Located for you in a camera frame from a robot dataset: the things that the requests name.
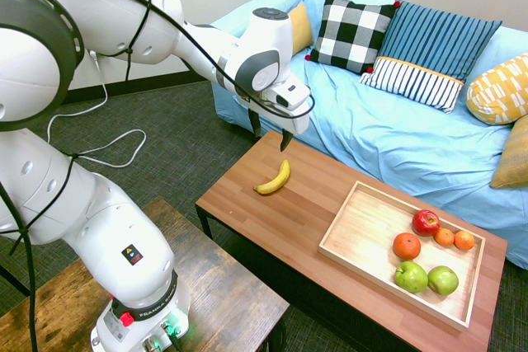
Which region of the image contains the black white checkered pillow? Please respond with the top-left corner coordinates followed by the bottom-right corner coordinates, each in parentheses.
top-left (304, 0), bottom-right (402, 75)

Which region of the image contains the white cable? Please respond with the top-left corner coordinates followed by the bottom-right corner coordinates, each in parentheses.
top-left (45, 49), bottom-right (148, 169)

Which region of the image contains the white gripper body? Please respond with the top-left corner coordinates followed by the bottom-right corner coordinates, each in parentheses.
top-left (261, 75), bottom-right (312, 136)

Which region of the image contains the yellow white patterned pillow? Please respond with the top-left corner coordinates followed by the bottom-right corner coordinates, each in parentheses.
top-left (466, 52), bottom-right (528, 126)

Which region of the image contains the white navy striped pillow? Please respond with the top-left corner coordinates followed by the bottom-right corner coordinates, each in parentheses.
top-left (358, 56), bottom-right (464, 115)

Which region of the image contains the yellow banana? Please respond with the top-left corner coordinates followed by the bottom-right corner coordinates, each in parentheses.
top-left (252, 159), bottom-right (291, 195)

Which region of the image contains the small orange tangerine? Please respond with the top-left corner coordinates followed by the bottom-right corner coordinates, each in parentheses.
top-left (454, 230), bottom-right (476, 251)
top-left (434, 228), bottom-right (455, 247)

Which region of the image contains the mustard woven pillow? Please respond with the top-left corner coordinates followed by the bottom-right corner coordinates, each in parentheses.
top-left (489, 114), bottom-right (528, 190)

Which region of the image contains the plain yellow pillow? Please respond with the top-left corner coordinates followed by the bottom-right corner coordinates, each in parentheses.
top-left (286, 1), bottom-right (316, 55)

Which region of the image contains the blue striped pillow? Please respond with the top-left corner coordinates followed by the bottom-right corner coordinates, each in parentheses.
top-left (376, 0), bottom-right (503, 83)

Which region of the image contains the light wooden tray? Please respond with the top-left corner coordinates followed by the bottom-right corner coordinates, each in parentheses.
top-left (317, 181), bottom-right (487, 333)

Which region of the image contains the light blue covered sofa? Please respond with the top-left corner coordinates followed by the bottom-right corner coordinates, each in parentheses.
top-left (210, 0), bottom-right (528, 270)

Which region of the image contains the wooden coffee table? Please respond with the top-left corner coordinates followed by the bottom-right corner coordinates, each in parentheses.
top-left (195, 129), bottom-right (509, 352)

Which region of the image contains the dark rustic wooden table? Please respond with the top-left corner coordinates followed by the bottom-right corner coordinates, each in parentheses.
top-left (0, 196), bottom-right (290, 352)

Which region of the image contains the green apple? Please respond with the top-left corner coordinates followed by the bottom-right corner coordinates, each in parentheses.
top-left (427, 265), bottom-right (460, 297)
top-left (394, 260), bottom-right (429, 294)

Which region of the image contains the red apple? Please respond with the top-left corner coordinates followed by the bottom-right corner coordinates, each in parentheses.
top-left (412, 209), bottom-right (441, 237)

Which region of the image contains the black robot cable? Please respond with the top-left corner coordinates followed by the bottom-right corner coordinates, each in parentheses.
top-left (0, 0), bottom-right (316, 352)

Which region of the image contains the large orange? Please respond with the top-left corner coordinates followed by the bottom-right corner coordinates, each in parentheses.
top-left (392, 232), bottom-right (422, 261)

